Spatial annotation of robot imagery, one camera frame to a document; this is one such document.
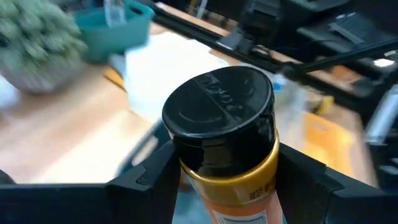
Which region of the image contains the clear plastic container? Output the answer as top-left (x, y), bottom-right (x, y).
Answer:
top-left (270, 73), bottom-right (315, 119)

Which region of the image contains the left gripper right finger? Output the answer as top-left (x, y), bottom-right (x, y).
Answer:
top-left (275, 142), bottom-right (398, 224)

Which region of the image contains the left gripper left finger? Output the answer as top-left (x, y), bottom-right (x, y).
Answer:
top-left (0, 139), bottom-right (182, 224)

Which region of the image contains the white bottle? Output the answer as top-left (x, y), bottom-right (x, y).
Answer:
top-left (103, 0), bottom-right (127, 28)

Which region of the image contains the yellow-capped spice bottle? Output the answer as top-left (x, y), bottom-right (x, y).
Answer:
top-left (310, 95), bottom-right (336, 116)

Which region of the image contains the black aluminium table frame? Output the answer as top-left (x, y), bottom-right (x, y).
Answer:
top-left (149, 1), bottom-right (398, 105)

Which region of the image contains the thin yellow stick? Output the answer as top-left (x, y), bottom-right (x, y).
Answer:
top-left (103, 65), bottom-right (127, 91)

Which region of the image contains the green succulent plant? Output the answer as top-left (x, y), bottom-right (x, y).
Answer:
top-left (0, 0), bottom-right (89, 94)

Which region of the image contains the small yellow plastic bin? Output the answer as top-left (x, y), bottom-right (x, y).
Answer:
top-left (301, 110), bottom-right (360, 180)

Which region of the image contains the light teal plastic bin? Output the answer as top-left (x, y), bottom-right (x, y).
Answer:
top-left (73, 0), bottom-right (155, 64)

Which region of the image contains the white crumpled sheet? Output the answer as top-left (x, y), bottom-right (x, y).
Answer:
top-left (108, 30), bottom-right (233, 124)

